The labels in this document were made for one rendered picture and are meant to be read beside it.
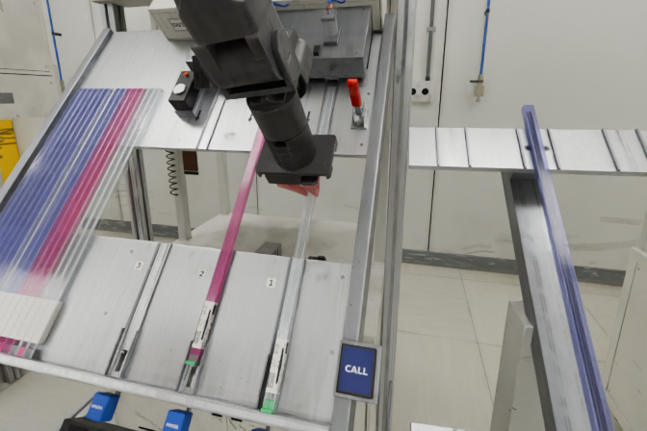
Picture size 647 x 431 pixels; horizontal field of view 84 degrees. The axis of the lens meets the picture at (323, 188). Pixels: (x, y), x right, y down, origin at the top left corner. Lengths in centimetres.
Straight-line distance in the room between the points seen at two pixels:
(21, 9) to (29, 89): 30
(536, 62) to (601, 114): 45
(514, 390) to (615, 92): 208
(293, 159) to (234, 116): 28
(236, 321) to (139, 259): 20
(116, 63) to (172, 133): 29
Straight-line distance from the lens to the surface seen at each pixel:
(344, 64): 66
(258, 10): 34
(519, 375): 56
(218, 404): 51
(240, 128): 68
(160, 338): 58
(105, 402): 60
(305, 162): 46
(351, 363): 44
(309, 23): 73
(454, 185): 235
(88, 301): 67
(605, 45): 247
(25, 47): 191
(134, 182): 114
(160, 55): 93
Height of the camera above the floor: 109
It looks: 15 degrees down
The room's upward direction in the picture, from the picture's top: straight up
